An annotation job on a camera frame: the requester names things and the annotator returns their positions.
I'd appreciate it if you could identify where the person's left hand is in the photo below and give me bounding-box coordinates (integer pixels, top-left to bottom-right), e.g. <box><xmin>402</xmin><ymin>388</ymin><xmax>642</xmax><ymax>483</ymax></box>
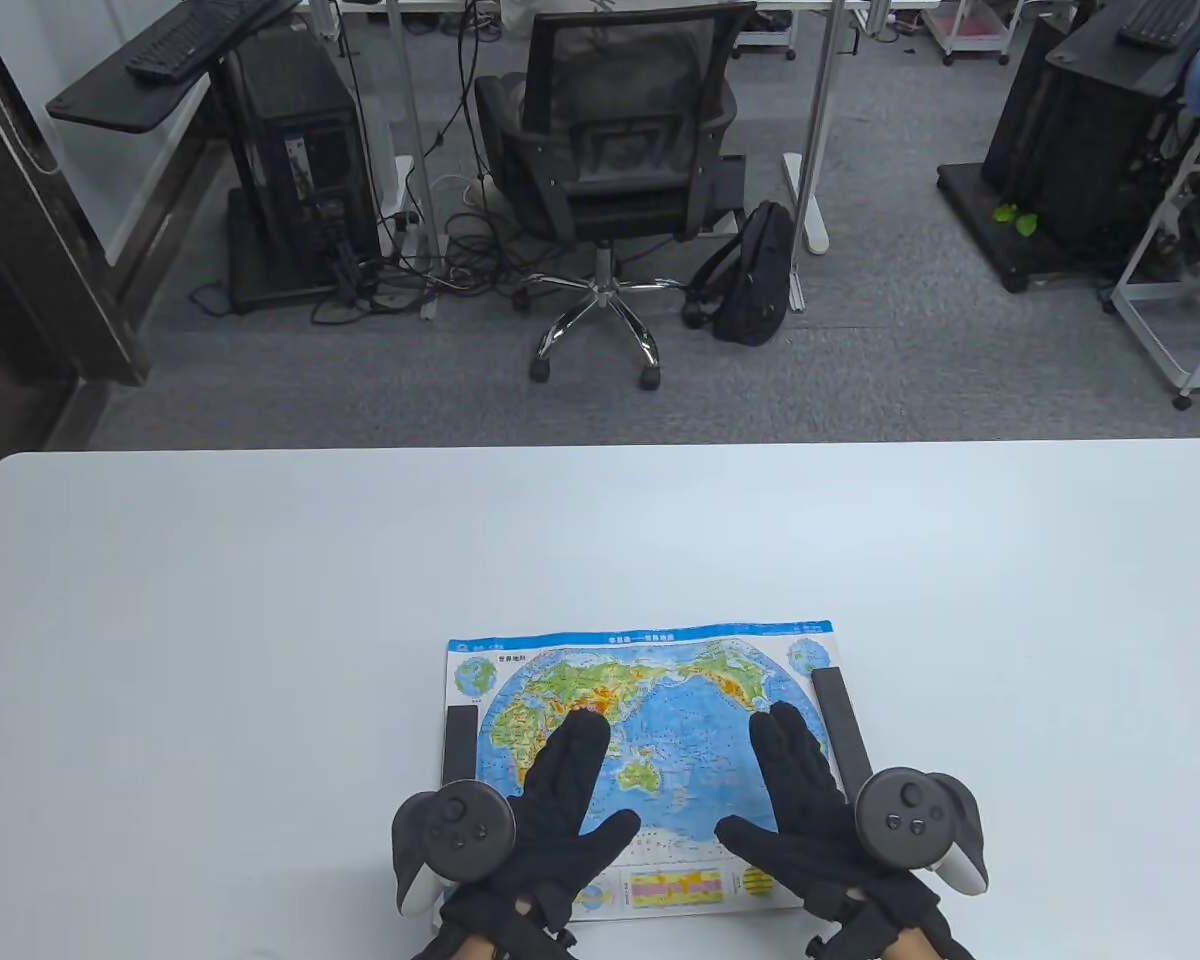
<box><xmin>440</xmin><ymin>708</ymin><xmax>643</xmax><ymax>931</ymax></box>

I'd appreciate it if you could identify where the person's right hand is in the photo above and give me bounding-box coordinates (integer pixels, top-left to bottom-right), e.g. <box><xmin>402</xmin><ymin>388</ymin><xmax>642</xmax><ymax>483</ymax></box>
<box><xmin>715</xmin><ymin>700</ymin><xmax>946</xmax><ymax>936</ymax></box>

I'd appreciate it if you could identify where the black bar paperweight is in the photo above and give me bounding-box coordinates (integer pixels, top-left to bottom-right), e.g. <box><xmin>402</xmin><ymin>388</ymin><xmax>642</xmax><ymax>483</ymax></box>
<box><xmin>442</xmin><ymin>705</ymin><xmax>481</xmax><ymax>783</ymax></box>
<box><xmin>810</xmin><ymin>667</ymin><xmax>876</xmax><ymax>801</ymax></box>

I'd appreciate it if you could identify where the colourful world map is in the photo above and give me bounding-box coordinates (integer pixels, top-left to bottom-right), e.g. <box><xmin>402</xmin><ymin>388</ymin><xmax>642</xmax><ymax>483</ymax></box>
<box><xmin>443</xmin><ymin>618</ymin><xmax>846</xmax><ymax>923</ymax></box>

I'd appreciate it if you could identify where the grey right hand controller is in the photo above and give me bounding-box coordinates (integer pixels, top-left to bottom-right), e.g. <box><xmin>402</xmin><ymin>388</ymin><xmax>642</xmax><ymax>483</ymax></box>
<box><xmin>853</xmin><ymin>767</ymin><xmax>989</xmax><ymax>896</ymax></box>

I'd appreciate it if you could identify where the grey hand controller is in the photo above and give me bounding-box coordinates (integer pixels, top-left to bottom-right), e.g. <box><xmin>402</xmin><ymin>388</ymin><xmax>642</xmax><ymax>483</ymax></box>
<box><xmin>853</xmin><ymin>767</ymin><xmax>989</xmax><ymax>896</ymax></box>
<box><xmin>392</xmin><ymin>782</ymin><xmax>517</xmax><ymax>916</ymax></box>

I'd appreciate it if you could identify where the grey left hand controller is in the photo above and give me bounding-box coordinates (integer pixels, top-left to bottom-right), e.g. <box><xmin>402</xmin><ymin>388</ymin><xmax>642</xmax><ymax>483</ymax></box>
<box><xmin>392</xmin><ymin>782</ymin><xmax>517</xmax><ymax>916</ymax></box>

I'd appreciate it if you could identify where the black backpack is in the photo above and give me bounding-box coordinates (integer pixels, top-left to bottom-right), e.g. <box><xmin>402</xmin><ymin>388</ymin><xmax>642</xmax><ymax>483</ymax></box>
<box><xmin>683</xmin><ymin>200</ymin><xmax>797</xmax><ymax>347</ymax></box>

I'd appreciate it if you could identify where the white metal rack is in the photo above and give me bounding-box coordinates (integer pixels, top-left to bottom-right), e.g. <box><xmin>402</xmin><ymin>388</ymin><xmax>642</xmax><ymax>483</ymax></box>
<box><xmin>1110</xmin><ymin>120</ymin><xmax>1200</xmax><ymax>411</ymax></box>

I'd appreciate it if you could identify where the black rolling computer stand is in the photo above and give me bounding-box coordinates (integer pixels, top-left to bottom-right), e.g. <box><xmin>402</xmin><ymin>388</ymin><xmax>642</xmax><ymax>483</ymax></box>
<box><xmin>935</xmin><ymin>0</ymin><xmax>1200</xmax><ymax>294</ymax></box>
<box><xmin>46</xmin><ymin>0</ymin><xmax>381</xmax><ymax>313</ymax></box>

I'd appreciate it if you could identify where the black mesh office chair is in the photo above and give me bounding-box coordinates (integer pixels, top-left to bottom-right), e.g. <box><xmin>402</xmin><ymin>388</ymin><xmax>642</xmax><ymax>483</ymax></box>
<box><xmin>473</xmin><ymin>0</ymin><xmax>758</xmax><ymax>391</ymax></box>

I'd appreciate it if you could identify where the white desk with metal legs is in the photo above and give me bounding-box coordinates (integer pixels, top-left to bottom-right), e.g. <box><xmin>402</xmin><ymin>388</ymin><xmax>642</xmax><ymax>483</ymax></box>
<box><xmin>305</xmin><ymin>0</ymin><xmax>946</xmax><ymax>321</ymax></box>

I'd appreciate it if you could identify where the black computer tower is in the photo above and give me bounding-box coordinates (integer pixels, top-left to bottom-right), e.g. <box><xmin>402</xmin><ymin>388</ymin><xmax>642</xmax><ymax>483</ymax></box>
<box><xmin>222</xmin><ymin>30</ymin><xmax>381</xmax><ymax>286</ymax></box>
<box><xmin>982</xmin><ymin>15</ymin><xmax>1176</xmax><ymax>251</ymax></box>

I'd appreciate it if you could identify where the white rolling cart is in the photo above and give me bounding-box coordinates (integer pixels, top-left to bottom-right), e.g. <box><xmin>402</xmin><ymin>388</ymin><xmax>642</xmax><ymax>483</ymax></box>
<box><xmin>920</xmin><ymin>0</ymin><xmax>1026</xmax><ymax>66</ymax></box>
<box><xmin>735</xmin><ymin>0</ymin><xmax>799</xmax><ymax>59</ymax></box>

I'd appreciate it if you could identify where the black keyboard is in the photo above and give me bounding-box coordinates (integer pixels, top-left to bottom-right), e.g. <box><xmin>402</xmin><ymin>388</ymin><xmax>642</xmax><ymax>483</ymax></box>
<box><xmin>1117</xmin><ymin>0</ymin><xmax>1200</xmax><ymax>51</ymax></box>
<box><xmin>125</xmin><ymin>0</ymin><xmax>279</xmax><ymax>83</ymax></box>

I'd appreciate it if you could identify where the tangle of black cables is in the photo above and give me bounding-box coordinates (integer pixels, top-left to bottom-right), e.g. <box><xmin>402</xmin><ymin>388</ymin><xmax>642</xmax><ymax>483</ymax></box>
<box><xmin>188</xmin><ymin>0</ymin><xmax>561</xmax><ymax>326</ymax></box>

